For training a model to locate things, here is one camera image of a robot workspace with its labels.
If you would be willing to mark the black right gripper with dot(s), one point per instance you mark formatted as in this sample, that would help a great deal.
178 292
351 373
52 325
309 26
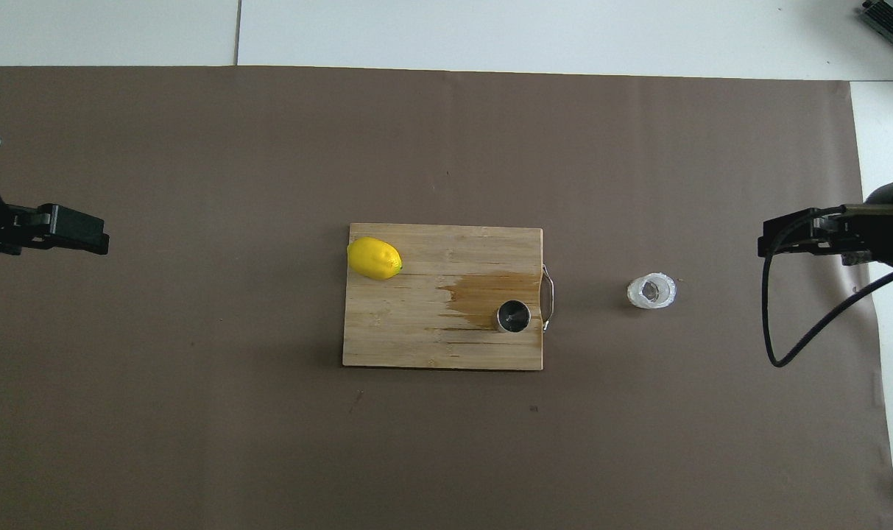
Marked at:
880 232

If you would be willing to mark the small clear glass cup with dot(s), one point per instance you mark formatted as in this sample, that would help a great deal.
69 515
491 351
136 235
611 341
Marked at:
651 291

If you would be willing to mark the steel double jigger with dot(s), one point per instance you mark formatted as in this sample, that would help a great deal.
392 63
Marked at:
514 316

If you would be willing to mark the brown table mat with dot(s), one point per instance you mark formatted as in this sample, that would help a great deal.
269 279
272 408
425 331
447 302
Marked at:
196 442

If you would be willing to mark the yellow lemon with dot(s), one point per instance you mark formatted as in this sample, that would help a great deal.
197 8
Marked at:
374 258

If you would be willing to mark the wooden cutting board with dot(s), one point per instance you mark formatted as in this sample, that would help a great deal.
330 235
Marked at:
417 331

